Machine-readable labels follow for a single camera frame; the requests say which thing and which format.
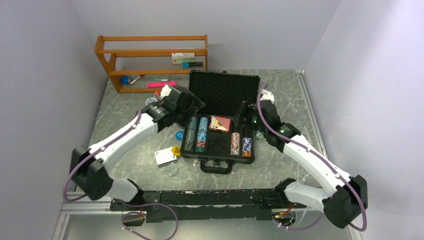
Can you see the orange wooden shelf rack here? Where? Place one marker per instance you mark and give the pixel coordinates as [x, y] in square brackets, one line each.
[148, 55]

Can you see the teal green poker chip stack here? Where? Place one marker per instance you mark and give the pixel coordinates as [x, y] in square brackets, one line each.
[193, 123]

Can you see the red playing card deck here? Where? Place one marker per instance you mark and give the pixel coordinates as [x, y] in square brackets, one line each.
[220, 124]

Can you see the black poker set case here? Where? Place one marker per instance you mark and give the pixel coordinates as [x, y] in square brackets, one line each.
[212, 136]

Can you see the white red box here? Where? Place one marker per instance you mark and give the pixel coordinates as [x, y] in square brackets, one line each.
[182, 55]

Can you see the blue round dealer chip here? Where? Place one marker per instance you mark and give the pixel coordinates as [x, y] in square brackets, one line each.
[179, 135]

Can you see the light blue poker chip stack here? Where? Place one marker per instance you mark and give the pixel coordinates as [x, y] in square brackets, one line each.
[203, 124]

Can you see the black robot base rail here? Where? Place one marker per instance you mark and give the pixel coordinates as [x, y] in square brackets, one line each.
[260, 204]

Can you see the yellow blue poker chip stack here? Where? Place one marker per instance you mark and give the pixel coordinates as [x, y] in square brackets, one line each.
[189, 143]

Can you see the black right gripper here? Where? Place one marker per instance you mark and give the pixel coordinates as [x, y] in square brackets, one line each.
[245, 109]

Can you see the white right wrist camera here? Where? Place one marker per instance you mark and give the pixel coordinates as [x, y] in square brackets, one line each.
[267, 96]

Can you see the blue capped small bottle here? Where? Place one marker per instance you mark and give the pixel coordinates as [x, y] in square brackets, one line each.
[126, 79]

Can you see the yellow dealer button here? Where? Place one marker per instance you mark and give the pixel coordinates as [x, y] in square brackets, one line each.
[176, 150]

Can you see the blue playing card deck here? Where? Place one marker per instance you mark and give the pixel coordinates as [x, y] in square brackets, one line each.
[164, 156]

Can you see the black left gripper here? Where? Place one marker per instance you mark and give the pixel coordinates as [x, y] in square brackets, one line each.
[193, 105]

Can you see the pink highlighter marker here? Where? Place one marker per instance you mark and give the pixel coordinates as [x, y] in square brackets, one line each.
[161, 84]

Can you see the dark green white chip stack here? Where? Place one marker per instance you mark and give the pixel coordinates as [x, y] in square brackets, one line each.
[259, 135]

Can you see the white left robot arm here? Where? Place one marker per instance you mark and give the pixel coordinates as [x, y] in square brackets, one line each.
[91, 166]

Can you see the pink white chip stack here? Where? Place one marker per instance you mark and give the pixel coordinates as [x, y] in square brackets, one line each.
[235, 144]

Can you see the clear round plastic disc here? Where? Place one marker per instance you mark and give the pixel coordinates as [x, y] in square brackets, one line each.
[172, 169]

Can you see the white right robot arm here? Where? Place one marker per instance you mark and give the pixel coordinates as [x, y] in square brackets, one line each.
[341, 197]

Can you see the red white chip stack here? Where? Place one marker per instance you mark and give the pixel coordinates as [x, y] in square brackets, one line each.
[200, 144]

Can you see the teal marker pen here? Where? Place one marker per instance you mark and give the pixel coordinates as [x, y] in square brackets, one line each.
[192, 64]

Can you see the green pen on shelf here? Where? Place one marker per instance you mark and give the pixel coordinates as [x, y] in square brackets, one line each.
[161, 79]

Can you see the red white marker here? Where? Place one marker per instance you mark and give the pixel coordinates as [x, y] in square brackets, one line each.
[136, 79]

